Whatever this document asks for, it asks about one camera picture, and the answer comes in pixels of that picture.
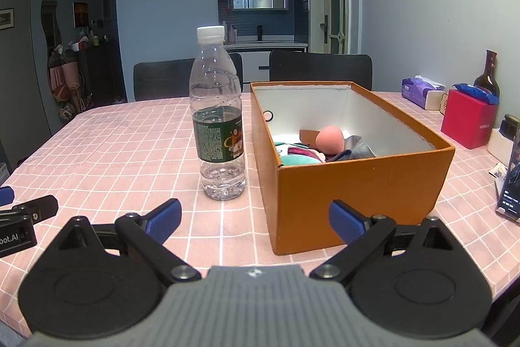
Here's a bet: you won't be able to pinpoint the wavy wall mirror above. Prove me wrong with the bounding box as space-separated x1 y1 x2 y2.
41 0 62 51

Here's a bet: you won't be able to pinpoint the brown glass bottle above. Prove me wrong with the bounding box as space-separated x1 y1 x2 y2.
473 49 501 98

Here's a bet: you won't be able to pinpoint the navy cloth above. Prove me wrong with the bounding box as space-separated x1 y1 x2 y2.
325 150 354 163

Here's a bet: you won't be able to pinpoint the white vanity cabinet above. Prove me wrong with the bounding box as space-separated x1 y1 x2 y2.
221 40 308 83

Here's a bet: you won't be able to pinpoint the teal plush toy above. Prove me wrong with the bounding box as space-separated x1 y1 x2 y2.
275 141 326 168

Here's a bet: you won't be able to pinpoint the orange cardboard box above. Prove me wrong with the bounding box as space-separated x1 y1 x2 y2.
249 81 456 256

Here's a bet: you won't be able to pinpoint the black jar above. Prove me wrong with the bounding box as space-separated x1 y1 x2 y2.
499 114 520 140

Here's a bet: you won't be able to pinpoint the pink makeup sponge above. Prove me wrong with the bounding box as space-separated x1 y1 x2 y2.
316 125 346 153

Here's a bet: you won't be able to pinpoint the blue packet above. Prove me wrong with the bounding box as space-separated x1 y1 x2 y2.
452 82 500 105

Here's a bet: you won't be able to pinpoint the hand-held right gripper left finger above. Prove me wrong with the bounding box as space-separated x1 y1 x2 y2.
57 197 202 283

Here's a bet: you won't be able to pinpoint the pink checked tablecloth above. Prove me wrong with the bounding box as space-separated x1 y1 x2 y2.
0 89 520 340

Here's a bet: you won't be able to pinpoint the small white box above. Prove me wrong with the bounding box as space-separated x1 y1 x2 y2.
487 128 516 169

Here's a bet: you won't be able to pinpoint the purple tissue box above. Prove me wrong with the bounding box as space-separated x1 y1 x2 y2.
401 75 446 111

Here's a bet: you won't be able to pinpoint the hanging bags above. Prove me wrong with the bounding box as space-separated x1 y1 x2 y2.
46 46 82 122

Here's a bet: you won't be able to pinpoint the clear plastic water bottle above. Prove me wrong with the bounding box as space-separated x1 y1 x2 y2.
189 26 247 201

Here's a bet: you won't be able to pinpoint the red box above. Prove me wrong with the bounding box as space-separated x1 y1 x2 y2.
441 89 500 150

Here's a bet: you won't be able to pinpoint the black chair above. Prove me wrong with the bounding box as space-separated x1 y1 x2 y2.
269 49 373 91
133 52 244 102

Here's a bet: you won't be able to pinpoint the dark cabinet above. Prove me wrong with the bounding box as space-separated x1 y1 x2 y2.
77 42 126 112

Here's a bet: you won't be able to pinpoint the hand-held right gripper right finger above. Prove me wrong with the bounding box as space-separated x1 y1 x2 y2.
309 199 458 283

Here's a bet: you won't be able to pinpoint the small dark framed picture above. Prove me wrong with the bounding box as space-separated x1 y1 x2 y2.
73 1 89 28

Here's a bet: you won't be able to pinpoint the grey egg-shaped sponge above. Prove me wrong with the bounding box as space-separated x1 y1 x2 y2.
341 135 376 160

